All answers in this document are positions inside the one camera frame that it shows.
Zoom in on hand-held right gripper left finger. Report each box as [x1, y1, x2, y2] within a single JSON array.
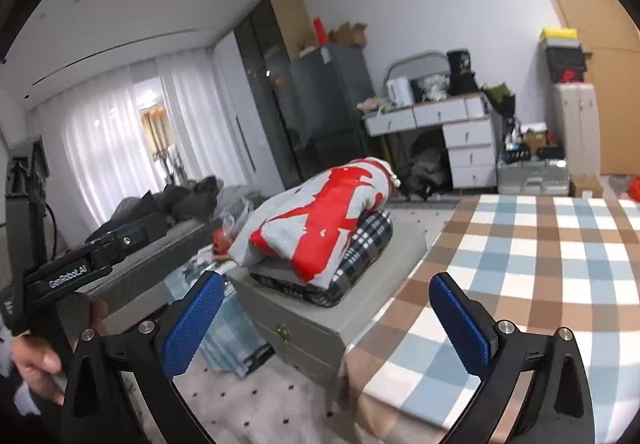
[[60, 269, 226, 444]]

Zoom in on dark glass cabinet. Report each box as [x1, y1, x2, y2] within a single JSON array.
[[232, 0, 322, 191]]

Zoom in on person's left forearm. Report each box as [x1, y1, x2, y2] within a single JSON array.
[[0, 364, 47, 426]]

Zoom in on black coffee machine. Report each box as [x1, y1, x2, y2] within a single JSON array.
[[502, 116, 531, 165]]

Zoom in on dark clothes pile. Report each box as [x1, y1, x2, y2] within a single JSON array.
[[112, 175, 224, 231]]

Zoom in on grey printed hoodie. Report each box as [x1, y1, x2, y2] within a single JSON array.
[[227, 158, 397, 288]]

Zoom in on person's left hand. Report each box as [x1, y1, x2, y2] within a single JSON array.
[[11, 297, 110, 406]]

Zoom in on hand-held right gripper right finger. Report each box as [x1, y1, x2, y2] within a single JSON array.
[[428, 271, 596, 444]]

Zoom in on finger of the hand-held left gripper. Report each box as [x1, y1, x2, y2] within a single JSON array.
[[85, 212, 169, 265]]

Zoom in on open cardboard box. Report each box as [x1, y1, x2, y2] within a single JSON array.
[[330, 22, 369, 47]]

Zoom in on white sheer curtain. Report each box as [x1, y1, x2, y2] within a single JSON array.
[[25, 48, 252, 245]]

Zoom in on black paper bag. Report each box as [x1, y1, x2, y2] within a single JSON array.
[[445, 48, 481, 95]]

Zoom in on white dotted rug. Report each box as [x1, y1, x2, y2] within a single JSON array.
[[120, 203, 462, 444]]

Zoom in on grey refrigerator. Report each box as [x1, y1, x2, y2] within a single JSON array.
[[287, 42, 377, 175]]

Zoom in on silver hard case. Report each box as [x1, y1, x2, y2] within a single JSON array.
[[496, 159, 571, 197]]

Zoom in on black white plaid clothes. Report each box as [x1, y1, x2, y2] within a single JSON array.
[[249, 209, 394, 309]]

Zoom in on yellow shoe box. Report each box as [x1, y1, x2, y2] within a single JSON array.
[[538, 26, 581, 45]]

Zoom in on small cardboard box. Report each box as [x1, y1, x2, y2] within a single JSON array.
[[570, 174, 604, 199]]

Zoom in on dark wrapped flower bouquet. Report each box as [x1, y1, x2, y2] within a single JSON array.
[[480, 82, 516, 117]]

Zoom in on white drawer desk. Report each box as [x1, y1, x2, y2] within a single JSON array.
[[362, 91, 502, 193]]

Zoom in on grey storage bench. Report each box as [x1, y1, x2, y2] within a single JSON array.
[[227, 219, 429, 406]]

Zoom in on black bag under desk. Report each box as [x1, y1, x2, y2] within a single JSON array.
[[399, 143, 449, 203]]

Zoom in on checked bed blanket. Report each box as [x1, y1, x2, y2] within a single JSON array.
[[345, 194, 640, 444]]

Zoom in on white electric kettle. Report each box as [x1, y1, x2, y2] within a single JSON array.
[[386, 77, 415, 107]]

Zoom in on beige suitcase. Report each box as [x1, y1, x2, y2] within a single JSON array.
[[552, 80, 601, 177]]

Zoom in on arched mirror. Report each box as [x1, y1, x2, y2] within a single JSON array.
[[382, 50, 451, 95]]

